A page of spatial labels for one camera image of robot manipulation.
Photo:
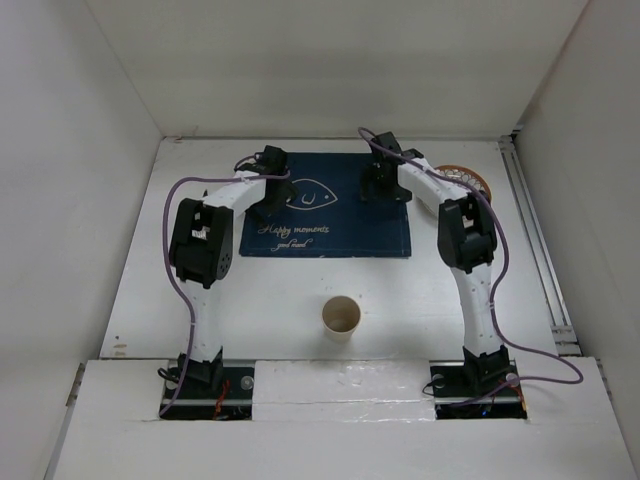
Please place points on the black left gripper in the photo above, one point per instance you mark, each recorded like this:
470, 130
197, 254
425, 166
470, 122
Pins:
286, 193

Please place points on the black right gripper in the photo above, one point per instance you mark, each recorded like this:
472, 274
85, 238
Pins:
371, 172

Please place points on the blue cloth placemat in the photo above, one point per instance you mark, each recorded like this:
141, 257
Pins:
328, 218

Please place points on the floral ceramic plate orange rim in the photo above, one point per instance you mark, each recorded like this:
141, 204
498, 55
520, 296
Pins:
465, 175

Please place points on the beige paper cup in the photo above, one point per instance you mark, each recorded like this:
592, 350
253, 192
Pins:
341, 316

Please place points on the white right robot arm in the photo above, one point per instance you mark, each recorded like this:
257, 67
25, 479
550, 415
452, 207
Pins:
466, 242

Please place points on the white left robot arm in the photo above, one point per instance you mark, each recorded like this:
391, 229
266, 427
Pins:
198, 253

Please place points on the white foam front board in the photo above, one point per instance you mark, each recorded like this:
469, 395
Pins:
338, 420

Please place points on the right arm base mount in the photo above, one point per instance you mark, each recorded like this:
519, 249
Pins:
456, 398

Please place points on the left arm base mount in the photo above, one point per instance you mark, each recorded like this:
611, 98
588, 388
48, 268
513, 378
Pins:
230, 398

